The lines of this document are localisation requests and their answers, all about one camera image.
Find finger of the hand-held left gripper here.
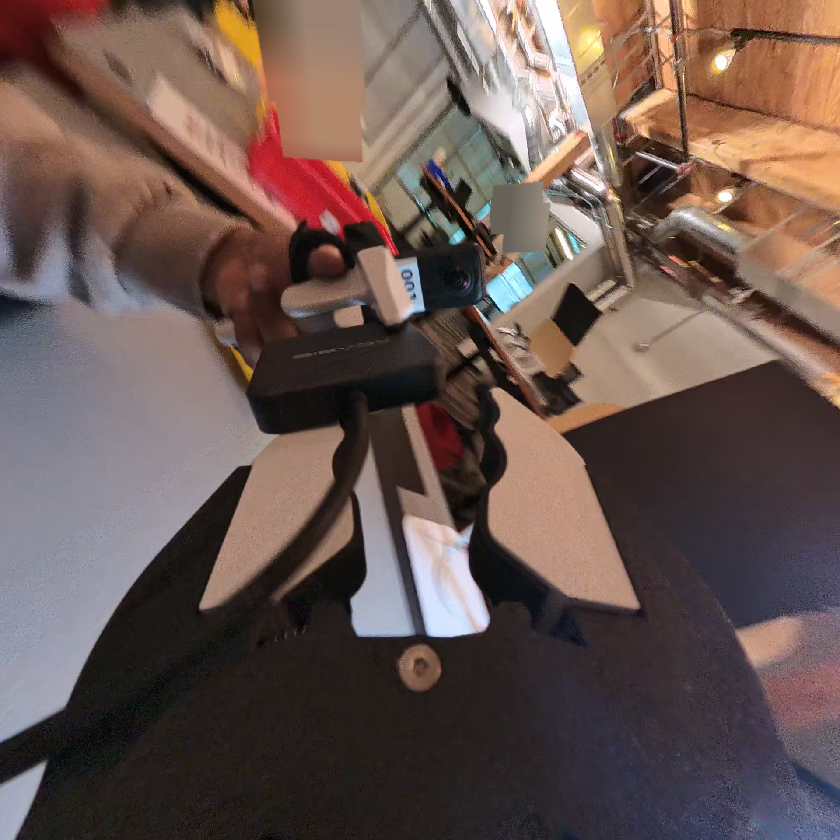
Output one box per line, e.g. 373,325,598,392
280,273,372,329

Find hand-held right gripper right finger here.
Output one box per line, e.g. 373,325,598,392
469,386,641,618

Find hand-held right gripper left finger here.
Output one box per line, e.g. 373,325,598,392
200,420,371,615

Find black switch pigtail cable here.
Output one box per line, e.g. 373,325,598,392
0,392,372,788

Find black hdmi switch with button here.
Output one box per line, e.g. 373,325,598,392
246,326,447,435

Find person's left forearm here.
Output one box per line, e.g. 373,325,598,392
0,73,257,319

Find person's left hand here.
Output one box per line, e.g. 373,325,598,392
200,224,353,353

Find cluttered wooden desk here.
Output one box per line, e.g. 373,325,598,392
440,305,550,418

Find red plastic bin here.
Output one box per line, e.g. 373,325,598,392
247,112,395,257

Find tan cardboard sheet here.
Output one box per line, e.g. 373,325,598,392
529,319,578,379

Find black panel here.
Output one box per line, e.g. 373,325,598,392
552,285,602,350

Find red bag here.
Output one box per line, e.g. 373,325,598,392
423,405,469,476

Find white printed paper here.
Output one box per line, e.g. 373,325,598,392
142,73,253,187

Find wooden post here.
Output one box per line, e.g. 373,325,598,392
523,128,594,187

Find silver air duct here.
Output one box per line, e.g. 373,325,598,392
650,204,840,388

